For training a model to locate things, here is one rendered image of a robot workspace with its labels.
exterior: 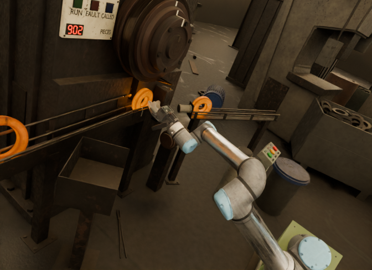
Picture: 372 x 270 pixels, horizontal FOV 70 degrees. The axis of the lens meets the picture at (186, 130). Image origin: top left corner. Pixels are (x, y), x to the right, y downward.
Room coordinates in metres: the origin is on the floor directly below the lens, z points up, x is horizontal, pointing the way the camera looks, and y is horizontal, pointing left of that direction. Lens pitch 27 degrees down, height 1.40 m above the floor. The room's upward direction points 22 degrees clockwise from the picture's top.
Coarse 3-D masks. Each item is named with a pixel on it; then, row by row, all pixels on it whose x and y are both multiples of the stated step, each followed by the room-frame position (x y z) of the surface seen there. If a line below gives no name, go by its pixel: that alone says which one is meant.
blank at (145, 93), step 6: (144, 90) 1.41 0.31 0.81; (150, 90) 1.45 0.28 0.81; (138, 96) 1.37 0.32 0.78; (144, 96) 1.41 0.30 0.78; (150, 96) 1.46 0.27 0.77; (132, 102) 1.36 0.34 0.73; (138, 102) 1.37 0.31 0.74; (144, 102) 1.45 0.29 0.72; (132, 108) 1.38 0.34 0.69; (144, 108) 1.44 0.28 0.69
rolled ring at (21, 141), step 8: (0, 120) 0.75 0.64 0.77; (8, 120) 0.77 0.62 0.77; (16, 120) 0.79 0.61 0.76; (16, 128) 0.79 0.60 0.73; (24, 128) 0.81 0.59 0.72; (24, 136) 0.80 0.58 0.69; (16, 144) 0.78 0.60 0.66; (24, 144) 0.79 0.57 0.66; (8, 152) 0.75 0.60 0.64; (16, 152) 0.76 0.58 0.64
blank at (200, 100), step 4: (200, 96) 1.77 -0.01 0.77; (204, 96) 1.78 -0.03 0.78; (196, 100) 1.74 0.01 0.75; (200, 100) 1.74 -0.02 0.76; (204, 100) 1.76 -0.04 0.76; (208, 100) 1.77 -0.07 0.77; (196, 104) 1.72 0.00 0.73; (200, 104) 1.75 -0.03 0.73; (208, 104) 1.78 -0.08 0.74; (196, 108) 1.73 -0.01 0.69; (204, 108) 1.79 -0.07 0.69; (208, 108) 1.79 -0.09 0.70; (200, 116) 1.77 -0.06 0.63
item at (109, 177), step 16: (80, 144) 0.88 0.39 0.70; (96, 144) 0.92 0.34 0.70; (112, 144) 0.93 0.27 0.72; (80, 160) 0.89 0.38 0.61; (96, 160) 0.92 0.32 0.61; (112, 160) 0.94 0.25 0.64; (64, 176) 0.72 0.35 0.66; (80, 176) 0.81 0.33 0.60; (96, 176) 0.84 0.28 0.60; (112, 176) 0.88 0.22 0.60; (64, 192) 0.66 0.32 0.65; (80, 192) 0.67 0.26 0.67; (96, 192) 0.68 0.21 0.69; (112, 192) 0.69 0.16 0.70; (80, 208) 0.67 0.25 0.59; (96, 208) 0.68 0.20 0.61; (80, 224) 0.79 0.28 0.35; (80, 240) 0.80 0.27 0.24; (64, 256) 0.84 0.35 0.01; (80, 256) 0.80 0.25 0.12; (96, 256) 0.90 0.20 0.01
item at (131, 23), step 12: (144, 0) 1.25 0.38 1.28; (156, 0) 1.26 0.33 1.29; (180, 0) 1.43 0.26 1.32; (132, 12) 1.22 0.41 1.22; (144, 12) 1.21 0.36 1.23; (132, 24) 1.19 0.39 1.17; (132, 36) 1.17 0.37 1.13; (132, 48) 1.19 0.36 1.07; (132, 60) 1.21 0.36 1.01; (132, 72) 1.23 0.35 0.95
